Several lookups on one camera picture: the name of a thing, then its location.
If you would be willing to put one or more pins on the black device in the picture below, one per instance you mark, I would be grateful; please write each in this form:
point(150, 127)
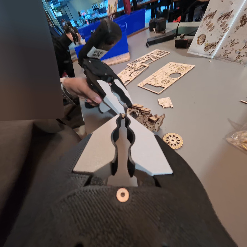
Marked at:
point(157, 24)

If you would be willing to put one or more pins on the wooden scrap piece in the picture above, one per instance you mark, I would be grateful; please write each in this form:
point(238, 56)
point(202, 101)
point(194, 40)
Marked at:
point(244, 101)

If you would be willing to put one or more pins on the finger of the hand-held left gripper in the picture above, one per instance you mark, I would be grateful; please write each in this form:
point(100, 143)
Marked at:
point(124, 90)
point(106, 89)

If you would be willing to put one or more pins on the large wooden sheet round hole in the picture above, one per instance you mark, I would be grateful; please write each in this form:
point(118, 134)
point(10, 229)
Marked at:
point(154, 82)

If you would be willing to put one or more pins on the clear plastic bag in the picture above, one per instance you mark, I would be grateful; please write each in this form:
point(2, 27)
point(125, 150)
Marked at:
point(238, 140)

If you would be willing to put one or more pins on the long wooden part sheet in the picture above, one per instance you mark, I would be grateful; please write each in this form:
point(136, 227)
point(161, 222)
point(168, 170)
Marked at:
point(154, 56)

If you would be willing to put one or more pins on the plywood board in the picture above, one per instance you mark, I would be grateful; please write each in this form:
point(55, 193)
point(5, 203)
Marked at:
point(119, 58)

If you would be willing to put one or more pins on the round wooden gear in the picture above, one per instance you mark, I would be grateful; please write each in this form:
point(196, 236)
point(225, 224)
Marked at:
point(172, 140)

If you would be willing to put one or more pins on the person's clothing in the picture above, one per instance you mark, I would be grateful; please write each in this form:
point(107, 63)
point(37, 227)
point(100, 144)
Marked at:
point(29, 154)

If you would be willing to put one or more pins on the small wooden part sheet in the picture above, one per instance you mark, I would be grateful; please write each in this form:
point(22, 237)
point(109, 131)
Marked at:
point(165, 102)

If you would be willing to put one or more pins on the grey desk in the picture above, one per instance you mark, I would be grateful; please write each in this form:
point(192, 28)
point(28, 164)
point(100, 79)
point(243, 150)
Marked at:
point(202, 115)

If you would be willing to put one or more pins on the wooden motorcycle model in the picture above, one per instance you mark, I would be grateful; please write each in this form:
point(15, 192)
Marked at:
point(146, 117)

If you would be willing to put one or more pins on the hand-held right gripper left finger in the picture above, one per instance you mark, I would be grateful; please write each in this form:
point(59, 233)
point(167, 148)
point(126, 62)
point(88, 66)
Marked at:
point(94, 152)

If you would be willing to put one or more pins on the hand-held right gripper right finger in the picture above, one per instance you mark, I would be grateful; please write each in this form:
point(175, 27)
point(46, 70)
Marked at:
point(148, 154)

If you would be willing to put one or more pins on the blue partition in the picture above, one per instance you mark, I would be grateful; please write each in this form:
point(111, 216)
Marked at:
point(133, 21)

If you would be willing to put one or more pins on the black box red label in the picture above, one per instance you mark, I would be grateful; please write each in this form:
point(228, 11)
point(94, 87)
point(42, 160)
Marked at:
point(183, 43)

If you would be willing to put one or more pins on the long black case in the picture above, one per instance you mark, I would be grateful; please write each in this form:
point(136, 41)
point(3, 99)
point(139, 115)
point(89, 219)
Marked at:
point(160, 39)

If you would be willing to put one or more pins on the person's left hand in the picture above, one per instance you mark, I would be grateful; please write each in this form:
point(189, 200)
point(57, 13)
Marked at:
point(79, 87)

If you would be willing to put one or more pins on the printed instruction booklet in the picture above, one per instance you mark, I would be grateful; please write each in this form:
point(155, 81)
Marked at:
point(218, 29)

